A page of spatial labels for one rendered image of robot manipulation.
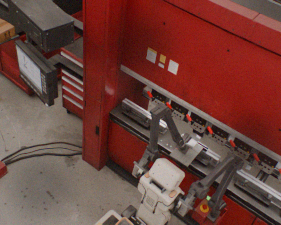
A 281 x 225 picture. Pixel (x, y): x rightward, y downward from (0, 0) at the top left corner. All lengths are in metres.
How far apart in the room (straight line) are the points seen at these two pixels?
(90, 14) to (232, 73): 1.15
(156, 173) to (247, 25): 1.14
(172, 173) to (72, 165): 1.89
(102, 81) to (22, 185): 1.52
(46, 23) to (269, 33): 1.47
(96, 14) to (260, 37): 1.20
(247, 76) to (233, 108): 0.32
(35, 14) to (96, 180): 2.01
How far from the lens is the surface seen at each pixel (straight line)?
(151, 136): 2.81
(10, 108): 4.97
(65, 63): 3.66
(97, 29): 3.05
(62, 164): 4.36
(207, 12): 2.64
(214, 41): 2.72
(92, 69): 3.34
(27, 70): 3.28
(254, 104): 2.83
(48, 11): 2.95
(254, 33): 2.55
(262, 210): 3.35
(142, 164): 2.87
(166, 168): 2.69
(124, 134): 3.72
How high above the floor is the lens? 3.53
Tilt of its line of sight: 46 degrees down
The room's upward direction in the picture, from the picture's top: 10 degrees clockwise
